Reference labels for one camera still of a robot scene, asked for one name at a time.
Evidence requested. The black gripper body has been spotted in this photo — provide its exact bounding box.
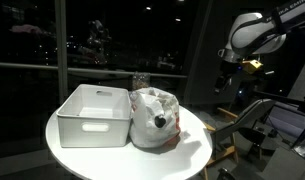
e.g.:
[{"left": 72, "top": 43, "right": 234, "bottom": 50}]
[{"left": 214, "top": 61, "right": 242, "bottom": 94}]

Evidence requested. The white orange plastic bag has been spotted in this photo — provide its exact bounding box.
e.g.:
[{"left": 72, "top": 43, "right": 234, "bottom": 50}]
[{"left": 129, "top": 87, "right": 181, "bottom": 148}]

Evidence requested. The black round object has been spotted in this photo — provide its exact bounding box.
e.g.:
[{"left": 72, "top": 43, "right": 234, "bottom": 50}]
[{"left": 154, "top": 116, "right": 166, "bottom": 128}]

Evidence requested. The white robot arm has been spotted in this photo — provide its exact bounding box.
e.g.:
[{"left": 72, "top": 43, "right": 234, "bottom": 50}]
[{"left": 214, "top": 0, "right": 305, "bottom": 94}]

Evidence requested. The clear bag of snacks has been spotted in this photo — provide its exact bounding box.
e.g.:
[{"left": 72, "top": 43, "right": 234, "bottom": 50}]
[{"left": 132, "top": 72, "right": 150, "bottom": 90}]

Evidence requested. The white plastic basket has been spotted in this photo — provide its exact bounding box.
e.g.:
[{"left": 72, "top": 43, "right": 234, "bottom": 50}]
[{"left": 56, "top": 84, "right": 131, "bottom": 148}]

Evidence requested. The wooden folding chair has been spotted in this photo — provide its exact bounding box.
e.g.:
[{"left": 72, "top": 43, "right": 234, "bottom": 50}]
[{"left": 203, "top": 99, "right": 275, "bottom": 180}]

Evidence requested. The window handrail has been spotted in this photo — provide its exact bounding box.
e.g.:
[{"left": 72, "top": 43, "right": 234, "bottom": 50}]
[{"left": 0, "top": 62, "right": 187, "bottom": 79}]

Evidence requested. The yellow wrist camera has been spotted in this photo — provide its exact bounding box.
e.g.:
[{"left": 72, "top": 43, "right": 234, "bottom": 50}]
[{"left": 242, "top": 60, "right": 263, "bottom": 74}]

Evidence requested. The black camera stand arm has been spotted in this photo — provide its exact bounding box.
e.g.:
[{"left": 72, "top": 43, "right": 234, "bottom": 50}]
[{"left": 253, "top": 90, "right": 305, "bottom": 113}]

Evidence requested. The window frame post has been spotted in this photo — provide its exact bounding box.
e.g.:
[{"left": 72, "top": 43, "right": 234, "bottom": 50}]
[{"left": 54, "top": 0, "right": 68, "bottom": 104}]

